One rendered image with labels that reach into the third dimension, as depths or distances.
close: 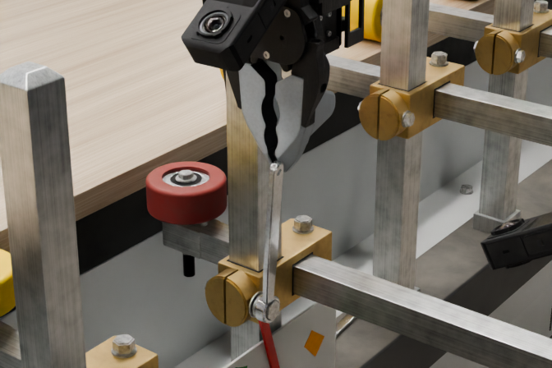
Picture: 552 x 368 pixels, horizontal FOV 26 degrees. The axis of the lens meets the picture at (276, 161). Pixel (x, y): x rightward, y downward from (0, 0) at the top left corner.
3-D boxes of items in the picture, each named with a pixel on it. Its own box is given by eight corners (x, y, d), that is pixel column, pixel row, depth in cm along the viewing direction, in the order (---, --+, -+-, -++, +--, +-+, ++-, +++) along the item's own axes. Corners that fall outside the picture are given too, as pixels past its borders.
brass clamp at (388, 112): (467, 108, 132) (470, 65, 130) (402, 147, 122) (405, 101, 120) (419, 97, 135) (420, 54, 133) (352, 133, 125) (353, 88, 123)
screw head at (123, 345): (142, 350, 98) (141, 337, 98) (124, 361, 97) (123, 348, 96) (123, 342, 99) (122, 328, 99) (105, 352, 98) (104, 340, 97)
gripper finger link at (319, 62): (330, 126, 92) (329, 16, 88) (319, 133, 91) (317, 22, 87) (282, 112, 94) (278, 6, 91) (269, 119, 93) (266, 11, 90)
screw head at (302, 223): (318, 228, 116) (318, 217, 116) (305, 236, 115) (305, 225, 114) (301, 222, 117) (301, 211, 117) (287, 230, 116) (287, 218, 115)
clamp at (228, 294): (332, 276, 118) (333, 230, 116) (246, 335, 108) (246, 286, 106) (286, 259, 121) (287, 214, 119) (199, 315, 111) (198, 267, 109)
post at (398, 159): (410, 362, 139) (432, -44, 120) (394, 376, 136) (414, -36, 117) (384, 352, 141) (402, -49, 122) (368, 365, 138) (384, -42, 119)
